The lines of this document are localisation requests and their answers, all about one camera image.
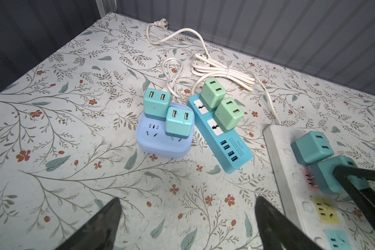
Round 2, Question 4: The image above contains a green plug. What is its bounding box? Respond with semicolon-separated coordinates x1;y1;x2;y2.
214;97;244;132
200;78;226;111

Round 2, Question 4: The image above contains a white bundled power cable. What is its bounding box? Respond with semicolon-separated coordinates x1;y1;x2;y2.
145;18;282;126

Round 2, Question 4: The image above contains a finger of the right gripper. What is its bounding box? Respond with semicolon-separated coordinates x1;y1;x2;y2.
332;165;375;231

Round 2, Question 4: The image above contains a lavender square power socket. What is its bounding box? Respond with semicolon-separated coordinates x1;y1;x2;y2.
136;113;194;158

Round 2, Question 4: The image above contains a white long power strip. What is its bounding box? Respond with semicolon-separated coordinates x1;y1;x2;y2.
264;125;375;250

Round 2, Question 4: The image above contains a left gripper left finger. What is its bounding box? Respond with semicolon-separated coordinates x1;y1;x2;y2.
57;198;122;250

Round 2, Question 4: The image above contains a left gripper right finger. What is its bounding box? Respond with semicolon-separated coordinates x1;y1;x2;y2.
255;196;321;250

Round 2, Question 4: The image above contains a teal plug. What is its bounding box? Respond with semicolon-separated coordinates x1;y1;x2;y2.
291;131;334;166
165;107;194;139
310;156;358;195
143;88;171;121

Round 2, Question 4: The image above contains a teal power strip with USB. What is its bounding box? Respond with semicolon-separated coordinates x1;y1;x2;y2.
188;94;253;174

